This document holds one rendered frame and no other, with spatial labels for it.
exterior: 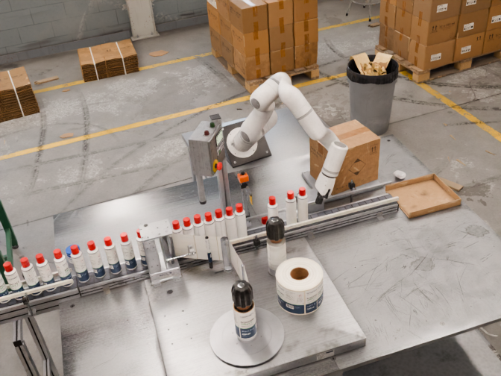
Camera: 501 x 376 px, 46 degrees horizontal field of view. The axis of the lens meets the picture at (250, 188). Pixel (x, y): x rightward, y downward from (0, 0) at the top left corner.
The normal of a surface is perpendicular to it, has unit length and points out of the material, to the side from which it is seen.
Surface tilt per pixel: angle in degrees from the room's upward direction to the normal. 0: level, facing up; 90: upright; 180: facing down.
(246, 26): 88
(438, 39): 93
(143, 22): 90
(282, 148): 0
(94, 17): 90
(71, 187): 0
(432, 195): 0
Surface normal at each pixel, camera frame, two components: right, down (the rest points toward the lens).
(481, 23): 0.43, 0.51
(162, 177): -0.07, -0.81
